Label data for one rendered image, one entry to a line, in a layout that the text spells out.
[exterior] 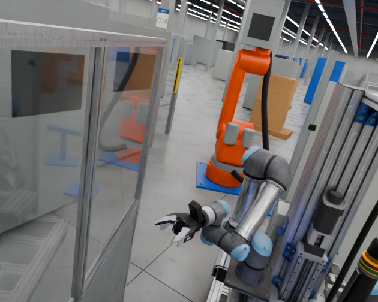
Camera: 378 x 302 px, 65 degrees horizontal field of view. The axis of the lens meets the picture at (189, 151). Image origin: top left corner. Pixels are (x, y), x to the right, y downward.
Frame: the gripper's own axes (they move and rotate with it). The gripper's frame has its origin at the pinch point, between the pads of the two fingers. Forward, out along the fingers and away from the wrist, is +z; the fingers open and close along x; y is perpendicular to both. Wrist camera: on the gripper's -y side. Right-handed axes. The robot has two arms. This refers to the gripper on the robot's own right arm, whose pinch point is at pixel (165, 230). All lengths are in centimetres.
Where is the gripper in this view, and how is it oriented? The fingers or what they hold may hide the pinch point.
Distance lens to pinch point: 106.1
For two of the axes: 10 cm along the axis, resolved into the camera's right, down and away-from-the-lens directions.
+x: -6.8, -5.1, 5.4
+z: -6.8, 1.4, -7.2
